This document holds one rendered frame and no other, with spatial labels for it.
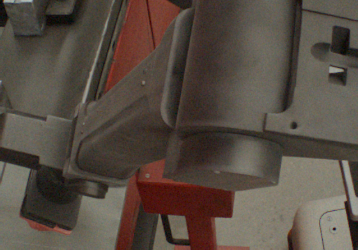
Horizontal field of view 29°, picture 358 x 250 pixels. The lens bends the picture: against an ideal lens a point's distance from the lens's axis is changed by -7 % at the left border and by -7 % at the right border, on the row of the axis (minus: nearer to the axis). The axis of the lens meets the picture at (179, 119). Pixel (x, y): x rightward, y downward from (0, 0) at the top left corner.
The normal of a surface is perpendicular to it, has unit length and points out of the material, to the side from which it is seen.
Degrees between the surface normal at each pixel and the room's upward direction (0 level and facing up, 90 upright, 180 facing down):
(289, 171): 0
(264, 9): 26
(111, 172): 102
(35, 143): 34
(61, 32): 0
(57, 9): 0
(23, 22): 90
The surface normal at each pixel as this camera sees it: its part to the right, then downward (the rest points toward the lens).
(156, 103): -0.94, -0.21
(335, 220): -0.08, -0.56
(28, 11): -0.15, 0.82
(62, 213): 0.42, -0.46
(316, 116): -0.04, -0.20
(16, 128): 0.31, -0.14
